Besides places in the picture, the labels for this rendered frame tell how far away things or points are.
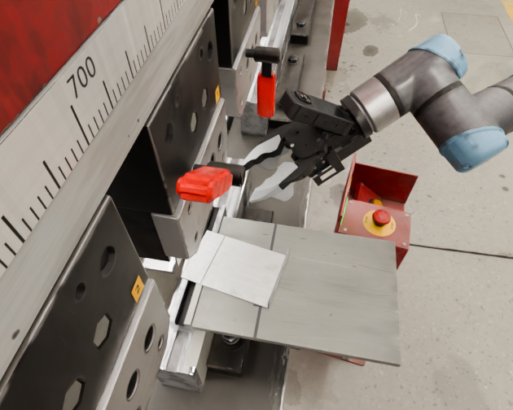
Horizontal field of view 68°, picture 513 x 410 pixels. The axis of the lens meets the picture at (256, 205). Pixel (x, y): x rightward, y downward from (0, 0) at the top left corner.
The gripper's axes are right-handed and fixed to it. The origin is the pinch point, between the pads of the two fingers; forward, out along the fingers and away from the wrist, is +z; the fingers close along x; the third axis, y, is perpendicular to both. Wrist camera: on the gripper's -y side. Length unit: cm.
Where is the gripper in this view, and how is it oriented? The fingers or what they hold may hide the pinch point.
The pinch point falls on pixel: (247, 180)
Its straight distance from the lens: 61.2
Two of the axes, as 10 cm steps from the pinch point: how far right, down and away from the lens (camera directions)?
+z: -8.2, 5.4, 2.1
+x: -3.3, -7.4, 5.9
